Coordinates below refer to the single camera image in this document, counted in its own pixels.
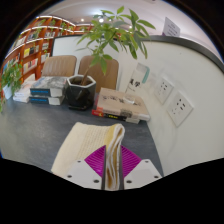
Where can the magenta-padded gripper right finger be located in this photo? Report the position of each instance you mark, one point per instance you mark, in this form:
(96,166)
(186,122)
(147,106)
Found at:
(143,173)

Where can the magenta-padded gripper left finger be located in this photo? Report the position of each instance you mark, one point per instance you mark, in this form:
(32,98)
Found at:
(85,173)

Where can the cream yellow striped towel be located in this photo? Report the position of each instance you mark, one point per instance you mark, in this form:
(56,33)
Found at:
(83,143)

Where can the red black spine book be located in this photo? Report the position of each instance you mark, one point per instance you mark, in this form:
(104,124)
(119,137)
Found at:
(110,116)

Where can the beige cover book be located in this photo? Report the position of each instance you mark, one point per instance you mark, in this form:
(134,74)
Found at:
(120,103)

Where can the small tree in black pot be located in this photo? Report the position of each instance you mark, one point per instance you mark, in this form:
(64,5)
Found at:
(80,95)

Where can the thick dark cover book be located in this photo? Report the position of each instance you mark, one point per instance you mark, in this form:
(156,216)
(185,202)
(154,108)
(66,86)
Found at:
(45,100)
(48,84)

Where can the clear acrylic sign card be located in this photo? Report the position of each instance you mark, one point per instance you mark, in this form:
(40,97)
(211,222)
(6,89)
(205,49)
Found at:
(136,81)

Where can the tan ribbed chair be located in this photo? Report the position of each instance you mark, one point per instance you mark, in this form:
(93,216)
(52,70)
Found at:
(108,80)
(60,66)

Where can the white flat book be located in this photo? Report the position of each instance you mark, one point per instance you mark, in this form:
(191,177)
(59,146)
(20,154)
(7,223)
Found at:
(20,99)

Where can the leafy plant in white pot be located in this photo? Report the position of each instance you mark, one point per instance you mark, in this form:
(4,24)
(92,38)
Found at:
(11,78)

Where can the orange wooden bookshelf unit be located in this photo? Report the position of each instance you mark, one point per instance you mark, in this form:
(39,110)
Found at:
(31,63)

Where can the white purple sign board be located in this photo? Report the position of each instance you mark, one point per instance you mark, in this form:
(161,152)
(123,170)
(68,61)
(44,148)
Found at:
(171,27)

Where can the white wall socket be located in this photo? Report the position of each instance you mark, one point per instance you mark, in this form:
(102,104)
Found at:
(180,108)
(164,90)

